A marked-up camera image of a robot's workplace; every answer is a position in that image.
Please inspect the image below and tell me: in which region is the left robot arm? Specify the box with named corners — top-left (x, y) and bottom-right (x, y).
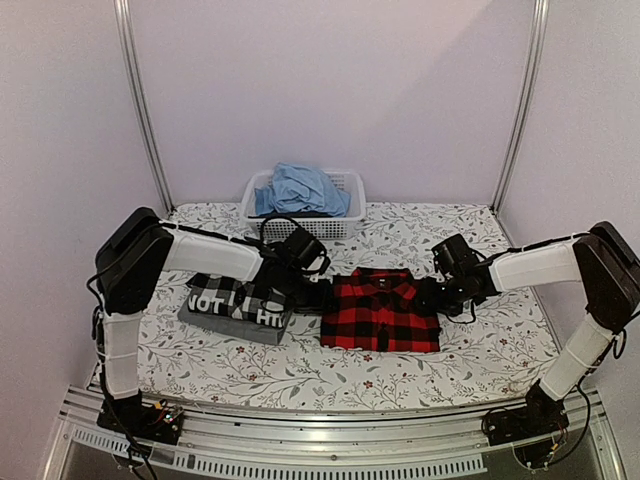
top-left (86, 207), bottom-right (330, 434)

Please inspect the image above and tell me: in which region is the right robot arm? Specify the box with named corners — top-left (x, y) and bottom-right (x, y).
top-left (414, 221), bottom-right (639, 436)

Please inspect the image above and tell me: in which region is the aluminium post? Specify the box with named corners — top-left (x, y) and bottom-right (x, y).
top-left (491, 0), bottom-right (550, 216)
top-left (113, 0), bottom-right (175, 212)

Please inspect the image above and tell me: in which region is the right aluminium post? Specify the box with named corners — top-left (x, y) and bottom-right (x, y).
top-left (491, 0), bottom-right (550, 216)

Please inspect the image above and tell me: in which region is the blue shirt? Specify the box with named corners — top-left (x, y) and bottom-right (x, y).
top-left (254, 162), bottom-right (351, 217)

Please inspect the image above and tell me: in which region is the left aluminium post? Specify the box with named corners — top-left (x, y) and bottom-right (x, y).
top-left (113, 0), bottom-right (175, 212)

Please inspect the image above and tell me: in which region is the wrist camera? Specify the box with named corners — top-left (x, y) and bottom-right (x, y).
top-left (283, 227), bottom-right (331, 276)
top-left (431, 234), bottom-right (485, 278)

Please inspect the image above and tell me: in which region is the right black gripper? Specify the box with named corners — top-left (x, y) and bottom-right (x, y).
top-left (414, 275), bottom-right (469, 317)

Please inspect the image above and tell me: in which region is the aluminium front rail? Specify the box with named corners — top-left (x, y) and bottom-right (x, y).
top-left (41, 387), bottom-right (632, 479)

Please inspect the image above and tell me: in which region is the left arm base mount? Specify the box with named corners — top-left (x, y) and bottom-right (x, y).
top-left (97, 377), bottom-right (184, 445)

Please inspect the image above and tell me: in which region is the red black plaid shirt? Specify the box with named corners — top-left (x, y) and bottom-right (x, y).
top-left (320, 267), bottom-right (441, 353)

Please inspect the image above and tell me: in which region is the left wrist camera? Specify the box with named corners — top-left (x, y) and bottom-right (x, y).
top-left (283, 227), bottom-right (331, 276)

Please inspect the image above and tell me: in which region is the grey shirt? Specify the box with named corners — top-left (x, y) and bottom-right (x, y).
top-left (177, 294), bottom-right (288, 345)

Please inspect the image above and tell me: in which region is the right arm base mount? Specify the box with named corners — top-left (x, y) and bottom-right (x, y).
top-left (481, 397), bottom-right (569, 470)

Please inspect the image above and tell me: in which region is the white plastic basket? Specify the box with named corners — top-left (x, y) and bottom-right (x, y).
top-left (239, 169), bottom-right (366, 240)

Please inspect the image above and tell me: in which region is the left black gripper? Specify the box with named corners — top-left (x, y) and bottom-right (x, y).
top-left (280, 268), bottom-right (338, 315)

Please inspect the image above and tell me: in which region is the black white plaid shirt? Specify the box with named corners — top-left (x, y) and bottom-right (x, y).
top-left (186, 274), bottom-right (293, 328)

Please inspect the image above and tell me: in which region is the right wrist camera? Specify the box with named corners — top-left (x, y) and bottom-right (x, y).
top-left (431, 234), bottom-right (485, 278)

